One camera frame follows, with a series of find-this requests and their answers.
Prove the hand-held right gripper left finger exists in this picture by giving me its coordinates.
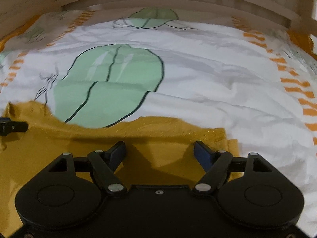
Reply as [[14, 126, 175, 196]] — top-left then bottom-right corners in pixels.
[[48, 141, 128, 197]]

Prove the orange yellow bed sheet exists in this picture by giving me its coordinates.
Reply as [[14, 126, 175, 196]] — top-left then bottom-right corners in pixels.
[[0, 15, 317, 61]]

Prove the white leaf-print bed cover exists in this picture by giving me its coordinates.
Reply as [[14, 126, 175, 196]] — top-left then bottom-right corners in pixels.
[[0, 7, 317, 228]]

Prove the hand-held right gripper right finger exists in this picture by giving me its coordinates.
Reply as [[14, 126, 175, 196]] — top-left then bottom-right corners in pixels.
[[192, 140, 273, 197]]

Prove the wooden bed frame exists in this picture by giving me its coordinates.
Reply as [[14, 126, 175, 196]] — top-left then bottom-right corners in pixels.
[[0, 0, 317, 40]]

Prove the mustard yellow knit sweater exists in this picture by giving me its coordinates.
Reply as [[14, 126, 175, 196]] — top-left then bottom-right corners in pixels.
[[0, 100, 240, 238]]

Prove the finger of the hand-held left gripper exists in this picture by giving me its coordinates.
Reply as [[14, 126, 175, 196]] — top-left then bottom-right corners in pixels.
[[0, 117, 29, 136]]

